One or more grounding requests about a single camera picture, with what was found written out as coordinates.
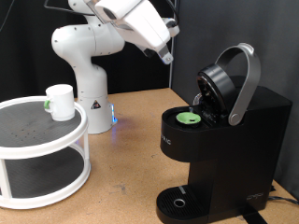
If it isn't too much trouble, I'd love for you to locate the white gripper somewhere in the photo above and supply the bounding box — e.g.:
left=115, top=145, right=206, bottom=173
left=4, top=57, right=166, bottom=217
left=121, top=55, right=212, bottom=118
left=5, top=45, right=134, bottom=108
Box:
left=116, top=1, right=175, bottom=65

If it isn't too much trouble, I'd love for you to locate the coffee machine power cord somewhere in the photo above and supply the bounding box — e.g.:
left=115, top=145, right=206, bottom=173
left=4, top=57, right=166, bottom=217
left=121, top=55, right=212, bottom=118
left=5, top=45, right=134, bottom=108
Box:
left=267, top=195, right=299, bottom=206

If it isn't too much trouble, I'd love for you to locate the green-lidded reusable coffee pod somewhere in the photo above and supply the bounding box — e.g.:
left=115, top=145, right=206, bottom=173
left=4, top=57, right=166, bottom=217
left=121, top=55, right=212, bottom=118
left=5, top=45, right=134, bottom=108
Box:
left=176, top=111, right=202, bottom=126

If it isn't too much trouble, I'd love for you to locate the black backdrop curtain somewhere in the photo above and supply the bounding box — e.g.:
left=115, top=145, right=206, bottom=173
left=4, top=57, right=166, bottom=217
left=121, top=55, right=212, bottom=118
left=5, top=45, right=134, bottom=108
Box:
left=0, top=0, right=176, bottom=102

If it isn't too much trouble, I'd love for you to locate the long black arm cable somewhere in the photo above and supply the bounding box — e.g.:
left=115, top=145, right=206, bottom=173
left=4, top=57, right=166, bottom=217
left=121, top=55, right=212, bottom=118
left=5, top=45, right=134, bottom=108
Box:
left=43, top=0, right=96, bottom=17

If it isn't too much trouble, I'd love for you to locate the black Keurig coffee machine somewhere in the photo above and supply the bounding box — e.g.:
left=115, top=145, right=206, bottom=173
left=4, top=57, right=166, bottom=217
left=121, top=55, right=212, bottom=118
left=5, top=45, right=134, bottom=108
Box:
left=155, top=42, right=293, bottom=224

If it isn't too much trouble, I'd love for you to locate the looped black camera cable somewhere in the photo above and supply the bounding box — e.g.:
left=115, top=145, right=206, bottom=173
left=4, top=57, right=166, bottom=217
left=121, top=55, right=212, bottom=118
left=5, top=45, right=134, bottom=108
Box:
left=164, top=0, right=181, bottom=26

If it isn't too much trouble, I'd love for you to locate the black tape strip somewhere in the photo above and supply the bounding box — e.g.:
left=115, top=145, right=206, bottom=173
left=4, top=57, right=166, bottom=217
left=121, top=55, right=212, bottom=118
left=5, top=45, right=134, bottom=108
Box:
left=239, top=204, right=269, bottom=224

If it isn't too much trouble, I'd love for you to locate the white mug with green handle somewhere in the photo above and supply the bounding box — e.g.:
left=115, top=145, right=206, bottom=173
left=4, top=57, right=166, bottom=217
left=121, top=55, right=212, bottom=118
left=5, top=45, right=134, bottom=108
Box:
left=43, top=83, right=77, bottom=122

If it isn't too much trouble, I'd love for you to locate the white two-tier turntable shelf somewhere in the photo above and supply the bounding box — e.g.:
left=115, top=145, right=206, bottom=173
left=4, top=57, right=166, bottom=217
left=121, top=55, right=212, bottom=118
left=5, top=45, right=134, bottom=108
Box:
left=0, top=95, right=93, bottom=210

